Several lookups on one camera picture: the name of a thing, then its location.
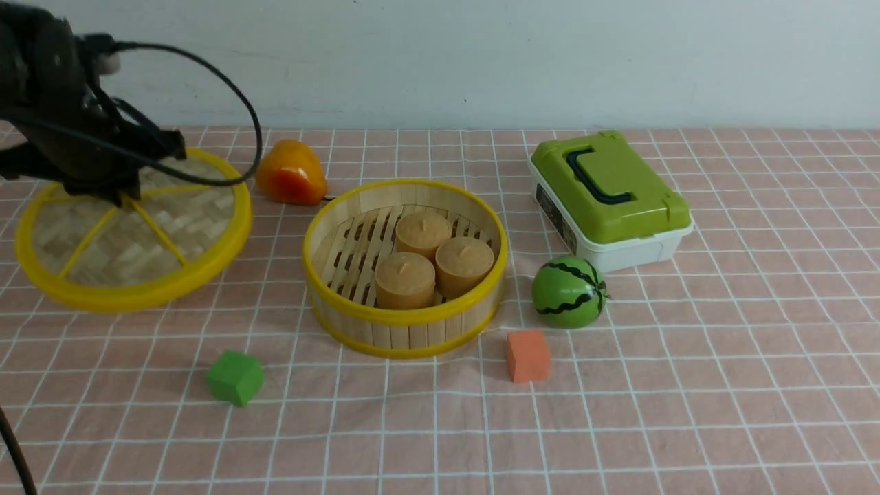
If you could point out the tan steamed bun front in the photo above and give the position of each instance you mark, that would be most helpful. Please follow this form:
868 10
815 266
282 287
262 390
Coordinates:
405 281

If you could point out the green toy watermelon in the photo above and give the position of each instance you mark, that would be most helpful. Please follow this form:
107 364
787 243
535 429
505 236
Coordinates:
569 292

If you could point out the yellow bamboo steamer basket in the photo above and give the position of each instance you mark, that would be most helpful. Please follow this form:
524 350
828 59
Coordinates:
348 237

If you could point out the pink checkered tablecloth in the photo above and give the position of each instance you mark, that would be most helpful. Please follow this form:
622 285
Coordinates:
748 364

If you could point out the green white plastic storage box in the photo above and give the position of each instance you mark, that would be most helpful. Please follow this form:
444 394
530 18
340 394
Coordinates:
606 202

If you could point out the green foam cube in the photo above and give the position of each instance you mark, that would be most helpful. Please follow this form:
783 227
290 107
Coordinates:
235 377

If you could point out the yellow woven bamboo steamer lid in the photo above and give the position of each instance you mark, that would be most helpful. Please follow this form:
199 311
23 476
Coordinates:
89 255

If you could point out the tan steamed bun back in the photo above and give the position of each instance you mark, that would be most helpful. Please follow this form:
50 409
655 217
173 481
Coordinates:
422 232

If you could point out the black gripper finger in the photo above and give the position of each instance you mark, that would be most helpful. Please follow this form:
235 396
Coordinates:
143 137

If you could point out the orange foam cube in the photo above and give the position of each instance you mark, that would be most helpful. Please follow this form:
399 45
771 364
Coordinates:
528 356

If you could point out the orange toy mango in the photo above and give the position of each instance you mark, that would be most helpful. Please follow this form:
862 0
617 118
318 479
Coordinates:
292 173

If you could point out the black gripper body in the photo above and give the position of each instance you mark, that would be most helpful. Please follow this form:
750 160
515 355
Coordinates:
45 95

